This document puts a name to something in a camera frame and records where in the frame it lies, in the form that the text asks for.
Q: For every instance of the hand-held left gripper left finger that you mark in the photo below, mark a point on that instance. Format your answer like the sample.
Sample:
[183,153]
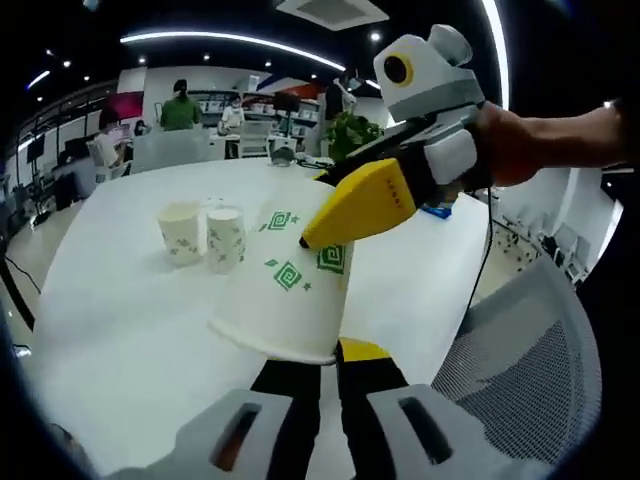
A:
[240,430]

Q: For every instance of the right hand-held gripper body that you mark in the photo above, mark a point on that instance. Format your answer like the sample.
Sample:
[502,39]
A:
[435,75]

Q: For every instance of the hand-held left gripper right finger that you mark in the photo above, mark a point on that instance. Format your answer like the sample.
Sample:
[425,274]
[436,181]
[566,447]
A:
[425,435]

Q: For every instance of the green-printed white paper cup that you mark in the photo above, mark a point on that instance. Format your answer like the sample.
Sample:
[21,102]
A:
[180,235]
[280,312]
[225,245]

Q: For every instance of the person's right hand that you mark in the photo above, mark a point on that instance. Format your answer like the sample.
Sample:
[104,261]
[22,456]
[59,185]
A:
[515,145]

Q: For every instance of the green potted plant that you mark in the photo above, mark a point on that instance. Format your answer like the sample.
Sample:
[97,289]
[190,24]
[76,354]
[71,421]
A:
[350,132]

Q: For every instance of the blue packet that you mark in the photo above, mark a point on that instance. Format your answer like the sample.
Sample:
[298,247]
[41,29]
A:
[439,213]

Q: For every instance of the dark grey pouch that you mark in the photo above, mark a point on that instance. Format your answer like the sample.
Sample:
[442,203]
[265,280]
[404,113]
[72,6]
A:
[283,157]

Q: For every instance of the ceiling air vent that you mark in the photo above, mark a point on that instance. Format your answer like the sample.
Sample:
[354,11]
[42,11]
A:
[332,11]

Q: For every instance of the grey mesh office chair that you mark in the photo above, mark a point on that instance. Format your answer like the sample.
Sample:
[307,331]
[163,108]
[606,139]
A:
[525,360]

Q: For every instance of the white mesh office chair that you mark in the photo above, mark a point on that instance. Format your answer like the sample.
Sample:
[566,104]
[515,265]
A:
[256,139]

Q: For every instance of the white table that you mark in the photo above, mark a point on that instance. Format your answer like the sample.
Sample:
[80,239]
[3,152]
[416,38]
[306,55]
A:
[125,340]

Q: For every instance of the curved ceiling light strip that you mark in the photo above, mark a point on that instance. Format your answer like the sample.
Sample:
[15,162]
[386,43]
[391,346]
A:
[225,39]

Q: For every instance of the pink screen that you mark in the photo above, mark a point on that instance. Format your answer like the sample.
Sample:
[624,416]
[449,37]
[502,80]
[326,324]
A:
[125,106]

